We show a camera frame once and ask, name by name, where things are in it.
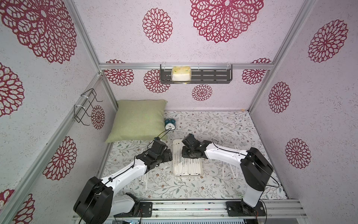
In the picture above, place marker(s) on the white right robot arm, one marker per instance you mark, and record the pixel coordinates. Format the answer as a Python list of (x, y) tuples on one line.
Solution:
[(255, 167)]

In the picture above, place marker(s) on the yellow sponge pack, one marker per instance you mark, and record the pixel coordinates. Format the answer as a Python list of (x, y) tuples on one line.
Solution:
[(181, 74)]

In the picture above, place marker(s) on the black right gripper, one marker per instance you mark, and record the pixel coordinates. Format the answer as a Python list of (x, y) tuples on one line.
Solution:
[(185, 151)]

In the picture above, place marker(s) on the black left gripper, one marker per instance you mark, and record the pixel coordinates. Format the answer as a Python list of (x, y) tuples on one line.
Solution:
[(167, 154)]

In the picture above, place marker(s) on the teal alarm clock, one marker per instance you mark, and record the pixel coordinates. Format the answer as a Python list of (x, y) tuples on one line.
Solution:
[(170, 124)]

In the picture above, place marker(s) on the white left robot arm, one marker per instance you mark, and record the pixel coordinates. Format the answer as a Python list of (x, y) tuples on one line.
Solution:
[(97, 200)]

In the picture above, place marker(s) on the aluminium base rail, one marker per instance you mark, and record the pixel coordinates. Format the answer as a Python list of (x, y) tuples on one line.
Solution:
[(216, 209)]

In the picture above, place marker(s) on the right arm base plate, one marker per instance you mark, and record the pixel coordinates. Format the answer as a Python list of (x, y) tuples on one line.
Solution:
[(241, 209)]

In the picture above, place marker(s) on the black wire wall rack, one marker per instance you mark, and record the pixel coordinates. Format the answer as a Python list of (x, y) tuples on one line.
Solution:
[(81, 110)]

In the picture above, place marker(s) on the dark metal wall shelf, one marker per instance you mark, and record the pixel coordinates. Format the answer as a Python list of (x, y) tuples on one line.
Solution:
[(200, 76)]

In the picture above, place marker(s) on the green linen pillow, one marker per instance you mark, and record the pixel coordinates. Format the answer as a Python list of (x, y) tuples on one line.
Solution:
[(138, 120)]

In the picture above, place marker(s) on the white plastic storage tray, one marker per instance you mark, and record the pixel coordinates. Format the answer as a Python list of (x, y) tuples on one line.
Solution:
[(184, 167)]

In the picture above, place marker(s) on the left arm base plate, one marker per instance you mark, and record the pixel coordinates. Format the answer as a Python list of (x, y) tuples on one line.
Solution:
[(141, 209)]

